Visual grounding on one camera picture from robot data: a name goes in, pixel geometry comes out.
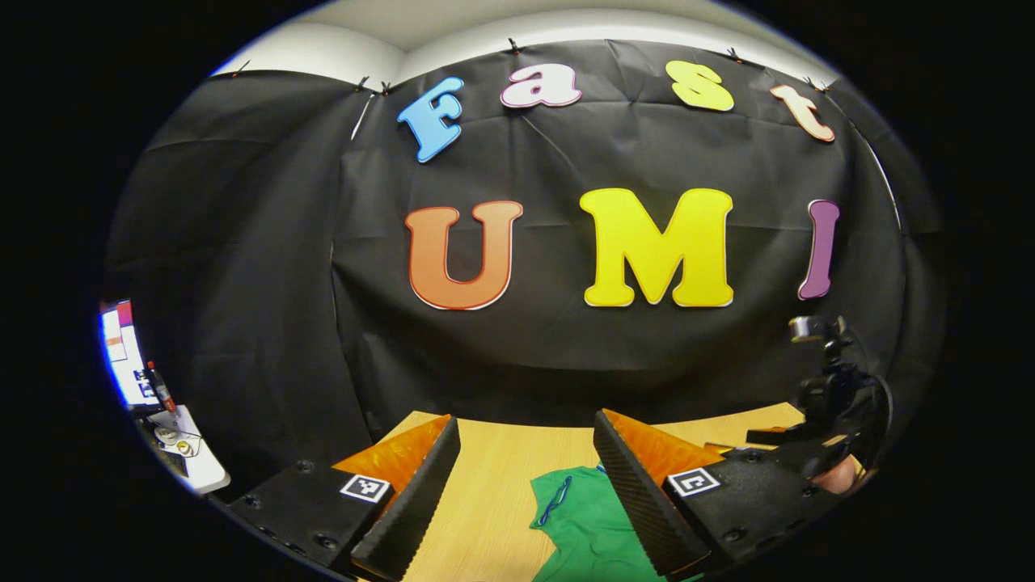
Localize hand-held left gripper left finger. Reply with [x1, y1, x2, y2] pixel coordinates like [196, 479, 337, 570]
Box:
[229, 414, 462, 582]

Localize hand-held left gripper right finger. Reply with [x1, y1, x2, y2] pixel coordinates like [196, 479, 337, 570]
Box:
[593, 408, 850, 578]

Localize green T-shirt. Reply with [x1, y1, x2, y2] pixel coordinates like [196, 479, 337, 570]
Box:
[530, 465, 704, 582]

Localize white side table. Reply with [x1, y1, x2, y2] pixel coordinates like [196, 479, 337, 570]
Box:
[146, 404, 231, 496]

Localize red and black tool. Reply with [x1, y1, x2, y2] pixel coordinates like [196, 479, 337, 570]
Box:
[146, 361, 177, 415]

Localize lit computer monitor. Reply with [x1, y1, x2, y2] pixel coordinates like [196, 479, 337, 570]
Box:
[99, 299, 161, 409]

